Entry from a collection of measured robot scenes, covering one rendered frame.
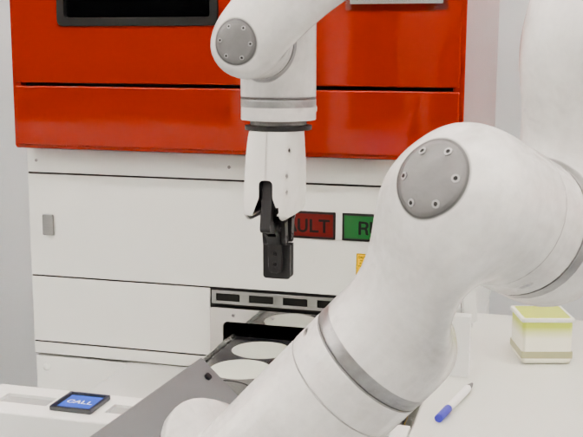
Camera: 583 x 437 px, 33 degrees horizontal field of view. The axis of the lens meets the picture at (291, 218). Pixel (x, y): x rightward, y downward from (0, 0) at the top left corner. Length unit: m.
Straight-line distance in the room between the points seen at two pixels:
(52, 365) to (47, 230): 0.27
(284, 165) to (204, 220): 0.73
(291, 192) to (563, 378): 0.51
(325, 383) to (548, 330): 0.64
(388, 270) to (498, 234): 0.11
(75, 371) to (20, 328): 1.84
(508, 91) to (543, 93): 2.28
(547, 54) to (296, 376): 0.34
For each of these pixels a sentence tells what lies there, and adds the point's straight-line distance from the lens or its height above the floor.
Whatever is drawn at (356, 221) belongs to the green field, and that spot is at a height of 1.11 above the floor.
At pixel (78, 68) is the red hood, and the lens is 1.81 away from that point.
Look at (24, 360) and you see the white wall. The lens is 3.83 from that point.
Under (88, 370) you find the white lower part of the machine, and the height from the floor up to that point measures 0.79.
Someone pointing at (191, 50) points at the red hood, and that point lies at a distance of 1.72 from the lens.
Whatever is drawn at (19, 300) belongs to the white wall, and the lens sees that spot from 3.78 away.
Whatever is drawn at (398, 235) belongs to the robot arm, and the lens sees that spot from 0.78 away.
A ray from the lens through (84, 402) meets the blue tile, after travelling 1.29.
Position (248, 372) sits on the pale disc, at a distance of 1.58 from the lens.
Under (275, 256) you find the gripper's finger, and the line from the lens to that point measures 1.12.
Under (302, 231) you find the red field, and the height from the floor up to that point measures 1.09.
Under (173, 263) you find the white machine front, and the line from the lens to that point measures 1.83.
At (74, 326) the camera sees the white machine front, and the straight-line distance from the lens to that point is 1.95.
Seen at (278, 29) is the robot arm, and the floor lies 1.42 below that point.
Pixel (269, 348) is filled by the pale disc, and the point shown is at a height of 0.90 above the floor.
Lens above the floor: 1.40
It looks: 10 degrees down
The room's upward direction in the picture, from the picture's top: straight up
